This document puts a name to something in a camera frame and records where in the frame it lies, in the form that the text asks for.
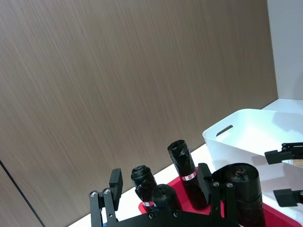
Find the large black bag roll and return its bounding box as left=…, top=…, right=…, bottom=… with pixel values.
left=212, top=162, right=267, bottom=227

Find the white plastic bin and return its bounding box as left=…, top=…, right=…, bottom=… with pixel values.
left=202, top=108, right=303, bottom=222

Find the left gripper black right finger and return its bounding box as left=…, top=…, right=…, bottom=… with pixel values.
left=197, top=163, right=237, bottom=220

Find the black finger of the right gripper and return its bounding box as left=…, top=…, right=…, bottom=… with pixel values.
left=273, top=188, right=303, bottom=208
left=264, top=141, right=303, bottom=166

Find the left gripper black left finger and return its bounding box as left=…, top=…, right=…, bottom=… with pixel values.
left=89, top=168, right=124, bottom=227

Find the tall black bag roll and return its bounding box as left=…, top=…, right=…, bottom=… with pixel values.
left=167, top=140, right=209, bottom=210

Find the small black bag roll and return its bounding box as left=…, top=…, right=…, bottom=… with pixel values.
left=131, top=165, right=158, bottom=209
left=151, top=183, right=181, bottom=211

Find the red plastic tray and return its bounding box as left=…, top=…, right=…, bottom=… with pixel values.
left=138, top=177, right=302, bottom=227

